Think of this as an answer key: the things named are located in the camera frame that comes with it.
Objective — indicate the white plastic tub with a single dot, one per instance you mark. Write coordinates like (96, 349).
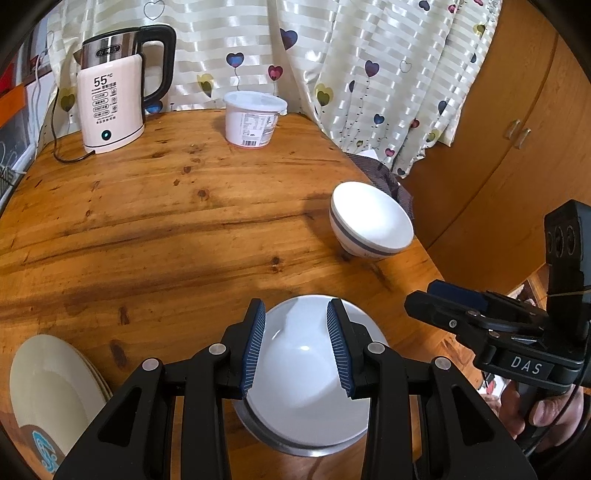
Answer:
(249, 124)

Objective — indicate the wooden cabinet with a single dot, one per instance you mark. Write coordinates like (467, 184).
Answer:
(508, 92)

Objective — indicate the orange lidded box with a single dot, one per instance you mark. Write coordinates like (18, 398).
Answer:
(9, 106)

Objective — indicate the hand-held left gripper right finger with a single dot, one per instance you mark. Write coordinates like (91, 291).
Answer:
(339, 355)

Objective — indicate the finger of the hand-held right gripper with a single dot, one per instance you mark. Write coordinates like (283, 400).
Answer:
(461, 295)
(443, 314)

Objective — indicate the heart print curtain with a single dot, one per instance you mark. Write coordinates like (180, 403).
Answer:
(346, 69)

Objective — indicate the person's right hand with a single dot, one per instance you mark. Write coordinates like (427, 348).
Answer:
(554, 410)

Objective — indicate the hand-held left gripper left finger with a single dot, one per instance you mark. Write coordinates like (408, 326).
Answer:
(253, 350)

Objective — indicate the white electric kettle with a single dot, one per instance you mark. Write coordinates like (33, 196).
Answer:
(111, 106)

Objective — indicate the white ceramic bowl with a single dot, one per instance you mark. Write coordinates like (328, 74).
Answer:
(304, 369)

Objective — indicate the white bowl with blue stripe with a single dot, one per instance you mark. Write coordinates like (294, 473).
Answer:
(374, 217)

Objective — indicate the dark patterned cloth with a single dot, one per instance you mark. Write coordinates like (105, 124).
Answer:
(383, 173)

